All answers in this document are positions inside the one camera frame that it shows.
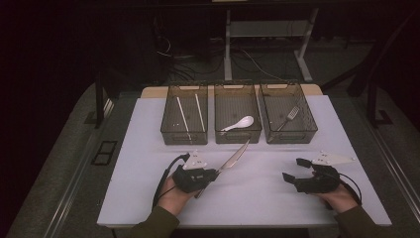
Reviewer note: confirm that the wooden board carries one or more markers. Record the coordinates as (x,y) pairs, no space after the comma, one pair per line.
(152,92)

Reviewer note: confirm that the black metal stand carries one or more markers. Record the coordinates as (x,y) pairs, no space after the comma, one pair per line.
(373,102)
(99,99)

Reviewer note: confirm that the person's left hand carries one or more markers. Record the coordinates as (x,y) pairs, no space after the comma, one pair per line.
(171,198)

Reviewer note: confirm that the stainless steel fork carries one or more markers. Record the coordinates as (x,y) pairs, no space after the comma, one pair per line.
(291,115)

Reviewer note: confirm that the white metal desk frame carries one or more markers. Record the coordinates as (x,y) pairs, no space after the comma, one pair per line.
(264,29)

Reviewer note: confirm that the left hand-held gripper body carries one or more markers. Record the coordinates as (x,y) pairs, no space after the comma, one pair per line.
(193,178)

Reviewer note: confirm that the smoky transparent plastic bin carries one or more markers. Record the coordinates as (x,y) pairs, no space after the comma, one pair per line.
(237,105)
(280,109)
(171,115)

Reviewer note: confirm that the person's right hand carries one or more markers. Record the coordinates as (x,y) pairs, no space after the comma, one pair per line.
(340,200)

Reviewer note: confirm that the stainless steel knife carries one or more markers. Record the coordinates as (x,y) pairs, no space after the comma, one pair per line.
(234,158)

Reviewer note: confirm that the white ceramic spoon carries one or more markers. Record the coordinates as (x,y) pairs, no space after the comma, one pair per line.
(242,122)

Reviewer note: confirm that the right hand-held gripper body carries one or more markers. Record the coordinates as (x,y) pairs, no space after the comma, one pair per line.
(322,181)

